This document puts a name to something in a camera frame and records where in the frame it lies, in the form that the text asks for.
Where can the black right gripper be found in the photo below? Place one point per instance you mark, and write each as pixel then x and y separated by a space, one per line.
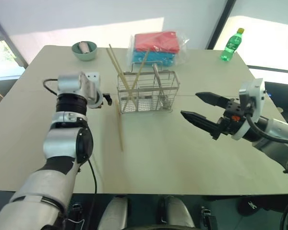
pixel 232 112

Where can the silver rounded robot leg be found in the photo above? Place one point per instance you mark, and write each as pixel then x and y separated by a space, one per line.
pixel 114 213
pixel 176 212

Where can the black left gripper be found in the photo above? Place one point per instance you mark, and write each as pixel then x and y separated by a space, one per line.
pixel 106 96

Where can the green plastic bottle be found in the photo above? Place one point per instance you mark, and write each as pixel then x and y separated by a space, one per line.
pixel 231 45

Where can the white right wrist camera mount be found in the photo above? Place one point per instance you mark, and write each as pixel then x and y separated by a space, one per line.
pixel 255 95

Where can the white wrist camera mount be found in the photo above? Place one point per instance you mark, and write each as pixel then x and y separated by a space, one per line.
pixel 93 76
pixel 255 95

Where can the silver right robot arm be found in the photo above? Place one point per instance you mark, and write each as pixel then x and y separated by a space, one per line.
pixel 276 129

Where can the clear plastic bag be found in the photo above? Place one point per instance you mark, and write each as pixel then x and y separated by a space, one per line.
pixel 182 51

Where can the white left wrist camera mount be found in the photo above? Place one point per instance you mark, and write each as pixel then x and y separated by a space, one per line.
pixel 93 76

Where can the dark window frame post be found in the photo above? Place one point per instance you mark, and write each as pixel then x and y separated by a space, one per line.
pixel 7 40
pixel 219 24

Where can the red folded cloth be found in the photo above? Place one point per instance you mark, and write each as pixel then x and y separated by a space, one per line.
pixel 156 42

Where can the pale crumpled cup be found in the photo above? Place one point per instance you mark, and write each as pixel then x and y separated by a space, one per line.
pixel 84 47

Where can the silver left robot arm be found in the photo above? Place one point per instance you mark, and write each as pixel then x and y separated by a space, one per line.
pixel 60 143

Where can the wooden chopstick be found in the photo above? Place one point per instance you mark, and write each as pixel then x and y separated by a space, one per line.
pixel 114 64
pixel 117 62
pixel 120 127
pixel 140 68

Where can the blue folded cloth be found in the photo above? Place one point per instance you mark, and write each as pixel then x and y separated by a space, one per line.
pixel 153 57

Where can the green bowl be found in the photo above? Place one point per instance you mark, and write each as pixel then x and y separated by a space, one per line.
pixel 85 56

